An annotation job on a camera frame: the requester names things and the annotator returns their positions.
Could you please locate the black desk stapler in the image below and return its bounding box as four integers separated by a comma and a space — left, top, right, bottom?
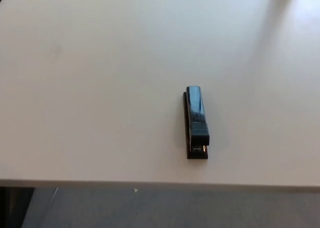
182, 85, 211, 161

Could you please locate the dark desk leg panel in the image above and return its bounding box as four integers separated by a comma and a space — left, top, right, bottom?
0, 186, 35, 228

